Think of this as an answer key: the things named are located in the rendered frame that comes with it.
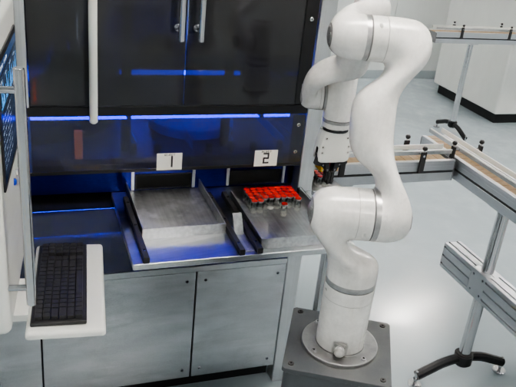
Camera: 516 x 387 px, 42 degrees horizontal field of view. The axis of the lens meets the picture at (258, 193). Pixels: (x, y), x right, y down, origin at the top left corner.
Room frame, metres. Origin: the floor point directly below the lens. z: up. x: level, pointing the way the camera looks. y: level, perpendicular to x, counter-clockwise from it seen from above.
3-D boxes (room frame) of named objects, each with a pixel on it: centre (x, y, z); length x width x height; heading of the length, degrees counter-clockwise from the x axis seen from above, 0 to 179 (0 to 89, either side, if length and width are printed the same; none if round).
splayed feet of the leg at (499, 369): (2.35, -0.96, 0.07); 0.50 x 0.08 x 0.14; 111
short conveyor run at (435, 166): (2.50, -0.45, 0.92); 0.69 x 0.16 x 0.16; 111
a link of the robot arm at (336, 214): (1.35, -0.21, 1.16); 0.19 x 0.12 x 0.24; 94
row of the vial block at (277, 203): (2.04, -0.06, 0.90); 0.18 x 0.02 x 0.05; 111
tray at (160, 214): (1.94, 0.27, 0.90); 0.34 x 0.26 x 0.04; 21
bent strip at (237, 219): (1.80, 0.03, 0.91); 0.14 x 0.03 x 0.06; 22
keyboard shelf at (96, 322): (1.57, 0.55, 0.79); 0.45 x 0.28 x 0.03; 16
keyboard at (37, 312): (1.57, 0.53, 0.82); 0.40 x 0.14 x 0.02; 16
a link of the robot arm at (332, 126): (1.85, -0.21, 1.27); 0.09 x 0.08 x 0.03; 111
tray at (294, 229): (1.96, -0.09, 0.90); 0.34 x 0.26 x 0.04; 21
